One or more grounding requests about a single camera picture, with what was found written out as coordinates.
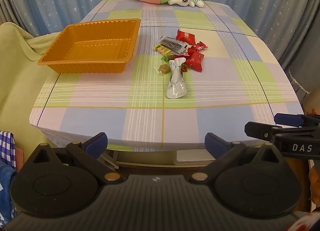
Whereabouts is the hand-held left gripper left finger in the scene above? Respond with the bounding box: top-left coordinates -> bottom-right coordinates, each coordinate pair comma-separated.
26,132 -> 127,185

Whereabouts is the brown wrapped candy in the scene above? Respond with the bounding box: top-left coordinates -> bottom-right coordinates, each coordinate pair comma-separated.
154,63 -> 172,74

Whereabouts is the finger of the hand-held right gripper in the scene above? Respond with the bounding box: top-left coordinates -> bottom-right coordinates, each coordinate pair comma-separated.
274,113 -> 320,128
244,121 -> 320,142

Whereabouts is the grey lace-trimmed cover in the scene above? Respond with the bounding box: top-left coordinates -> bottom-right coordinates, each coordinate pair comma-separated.
288,53 -> 320,94

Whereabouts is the wooden table frame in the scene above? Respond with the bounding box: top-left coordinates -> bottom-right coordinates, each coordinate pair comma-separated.
100,143 -> 250,170

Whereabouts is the blue white checked cloth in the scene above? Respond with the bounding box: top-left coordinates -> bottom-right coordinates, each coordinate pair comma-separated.
0,131 -> 17,171

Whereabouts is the light green sofa cover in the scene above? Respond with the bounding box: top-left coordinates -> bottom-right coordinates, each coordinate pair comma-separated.
0,22 -> 66,151

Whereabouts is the red patterned clothing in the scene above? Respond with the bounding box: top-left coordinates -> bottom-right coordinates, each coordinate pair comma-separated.
285,212 -> 320,231

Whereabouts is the orange plastic tray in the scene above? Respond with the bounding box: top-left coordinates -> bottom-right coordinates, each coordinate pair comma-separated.
37,18 -> 142,74

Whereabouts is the red triangular snack packet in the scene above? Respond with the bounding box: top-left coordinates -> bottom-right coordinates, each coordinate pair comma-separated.
184,51 -> 205,72

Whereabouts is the black clear snack packet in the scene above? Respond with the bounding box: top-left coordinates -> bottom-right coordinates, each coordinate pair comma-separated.
159,36 -> 189,54

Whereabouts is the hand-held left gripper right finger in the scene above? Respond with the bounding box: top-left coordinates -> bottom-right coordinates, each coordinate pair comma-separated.
189,132 -> 287,185

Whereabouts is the green yellow candy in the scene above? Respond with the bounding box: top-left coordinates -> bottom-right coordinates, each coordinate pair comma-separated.
153,43 -> 172,54

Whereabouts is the red pillow snack packet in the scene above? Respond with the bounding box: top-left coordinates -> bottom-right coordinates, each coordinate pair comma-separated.
175,29 -> 196,46

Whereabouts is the silver snack pouch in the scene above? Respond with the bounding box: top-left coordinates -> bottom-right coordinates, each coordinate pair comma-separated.
166,57 -> 187,99

